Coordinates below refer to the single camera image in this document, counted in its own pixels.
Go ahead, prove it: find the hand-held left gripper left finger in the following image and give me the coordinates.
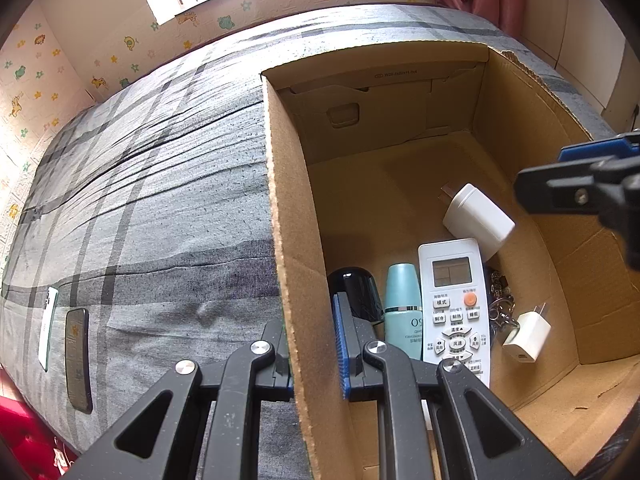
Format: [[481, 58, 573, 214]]
[[65, 320, 295, 480]]

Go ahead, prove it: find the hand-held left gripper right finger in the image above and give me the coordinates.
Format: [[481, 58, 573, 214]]
[[330, 292, 576, 480]]

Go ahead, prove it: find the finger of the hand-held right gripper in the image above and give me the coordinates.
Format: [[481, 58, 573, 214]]
[[560, 132, 640, 162], [515, 152, 640, 271]]

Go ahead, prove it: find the teal cosmetic bottle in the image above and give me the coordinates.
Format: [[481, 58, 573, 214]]
[[384, 263, 426, 361]]

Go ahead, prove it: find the large white charger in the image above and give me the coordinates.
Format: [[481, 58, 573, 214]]
[[440, 183, 516, 263]]

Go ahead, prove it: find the white remote control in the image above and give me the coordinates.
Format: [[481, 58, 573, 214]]
[[418, 238, 492, 391]]

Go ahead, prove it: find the metal keychain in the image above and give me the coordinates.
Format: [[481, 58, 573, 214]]
[[482, 267, 521, 346]]

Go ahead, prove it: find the small white charger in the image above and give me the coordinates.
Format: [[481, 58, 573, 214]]
[[502, 302, 552, 363]]

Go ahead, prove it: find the brown cardboard box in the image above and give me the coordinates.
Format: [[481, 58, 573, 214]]
[[260, 40, 640, 476]]

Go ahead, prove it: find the black cylindrical device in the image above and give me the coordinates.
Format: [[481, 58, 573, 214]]
[[327, 267, 386, 326]]

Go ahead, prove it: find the white cabinet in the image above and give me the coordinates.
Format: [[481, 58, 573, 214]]
[[517, 0, 640, 126]]

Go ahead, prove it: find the black smartphone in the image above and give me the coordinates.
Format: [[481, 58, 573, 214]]
[[65, 308, 94, 413]]

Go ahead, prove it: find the grey plaid bed cover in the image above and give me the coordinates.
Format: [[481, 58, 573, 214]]
[[0, 2, 640, 480]]

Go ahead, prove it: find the pale green smartphone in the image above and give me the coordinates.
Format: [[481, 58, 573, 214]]
[[37, 286, 60, 372]]

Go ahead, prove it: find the red cloth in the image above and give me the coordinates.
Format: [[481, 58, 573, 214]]
[[0, 392, 81, 480]]

